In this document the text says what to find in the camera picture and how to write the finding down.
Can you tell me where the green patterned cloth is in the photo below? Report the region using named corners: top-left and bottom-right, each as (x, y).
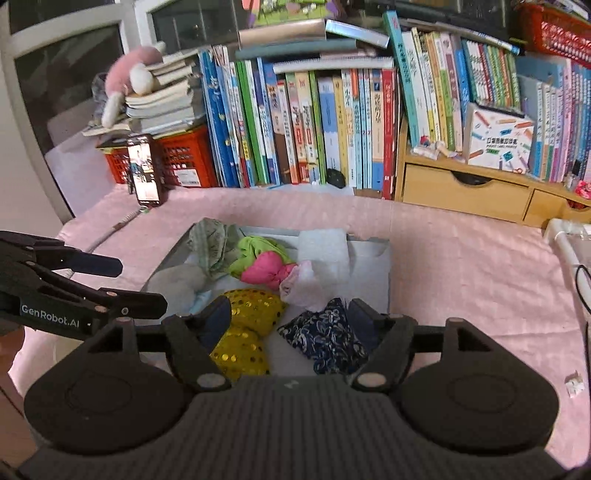
top-left (187, 217), bottom-right (244, 280)

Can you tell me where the translucent white pouch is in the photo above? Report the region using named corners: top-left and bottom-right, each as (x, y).
top-left (279, 260), bottom-right (334, 313)

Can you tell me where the row of thin green books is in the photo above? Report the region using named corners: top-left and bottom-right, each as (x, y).
top-left (382, 11), bottom-right (523, 154)

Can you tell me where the pen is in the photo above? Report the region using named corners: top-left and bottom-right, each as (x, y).
top-left (84, 207), bottom-right (142, 253)

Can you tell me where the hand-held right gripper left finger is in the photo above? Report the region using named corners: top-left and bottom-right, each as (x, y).
top-left (60, 296), bottom-right (232, 393)

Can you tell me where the light blue cloth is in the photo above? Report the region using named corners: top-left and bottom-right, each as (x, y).
top-left (191, 288), bottom-right (219, 315)

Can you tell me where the row of tall picture books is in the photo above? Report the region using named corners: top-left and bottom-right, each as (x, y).
top-left (198, 44), bottom-right (401, 191)

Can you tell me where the row of blue pink books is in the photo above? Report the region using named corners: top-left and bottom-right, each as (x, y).
top-left (516, 54), bottom-right (591, 184)

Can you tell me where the dark blue patterned scrunchie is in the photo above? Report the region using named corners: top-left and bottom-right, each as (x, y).
top-left (276, 298), bottom-right (371, 376)

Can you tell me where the small white paper scrap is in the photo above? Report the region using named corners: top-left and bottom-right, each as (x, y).
top-left (564, 368), bottom-right (584, 398)

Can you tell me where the red plastic crate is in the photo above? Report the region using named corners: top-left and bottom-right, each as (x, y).
top-left (96, 124), bottom-right (219, 188)

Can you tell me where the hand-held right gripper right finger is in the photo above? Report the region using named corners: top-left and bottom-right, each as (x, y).
top-left (348, 299), bottom-right (502, 393)

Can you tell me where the pile of books lying flat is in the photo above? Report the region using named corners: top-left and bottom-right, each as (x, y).
top-left (235, 17), bottom-right (394, 75)

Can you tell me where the smartphone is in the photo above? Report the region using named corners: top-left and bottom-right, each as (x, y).
top-left (126, 133), bottom-right (163, 207)

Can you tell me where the grey plush toy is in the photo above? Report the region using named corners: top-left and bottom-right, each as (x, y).
top-left (89, 71), bottom-right (112, 126)

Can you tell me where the pink tablecloth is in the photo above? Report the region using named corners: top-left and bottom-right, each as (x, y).
top-left (8, 181), bottom-right (591, 470)

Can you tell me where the black cable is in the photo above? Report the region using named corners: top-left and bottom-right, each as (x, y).
top-left (571, 264), bottom-right (591, 316)

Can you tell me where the yellow sequin scrunchie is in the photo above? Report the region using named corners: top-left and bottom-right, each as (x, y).
top-left (209, 288), bottom-right (288, 382)

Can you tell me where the stack of flat paperback books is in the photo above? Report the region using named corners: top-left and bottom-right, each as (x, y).
top-left (124, 50), bottom-right (207, 138)

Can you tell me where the green scrunchie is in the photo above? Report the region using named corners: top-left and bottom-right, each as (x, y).
top-left (228, 235), bottom-right (290, 280)

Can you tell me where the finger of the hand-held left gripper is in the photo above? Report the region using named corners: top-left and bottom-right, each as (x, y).
top-left (36, 267), bottom-right (168, 320)
top-left (0, 230), bottom-right (123, 278)

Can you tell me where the wooden drawer organizer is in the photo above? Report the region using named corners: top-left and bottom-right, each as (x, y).
top-left (392, 115), bottom-right (591, 228)

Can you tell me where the white box with colourful print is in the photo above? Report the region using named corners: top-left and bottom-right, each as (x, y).
top-left (463, 102), bottom-right (537, 175)

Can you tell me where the pink plush toy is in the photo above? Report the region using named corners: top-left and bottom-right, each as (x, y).
top-left (101, 41), bottom-right (167, 128)

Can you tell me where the white shallow box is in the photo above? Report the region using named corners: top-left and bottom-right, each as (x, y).
top-left (140, 223), bottom-right (394, 376)

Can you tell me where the red plastic basket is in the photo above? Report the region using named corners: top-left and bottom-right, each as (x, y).
top-left (516, 0), bottom-right (591, 71)

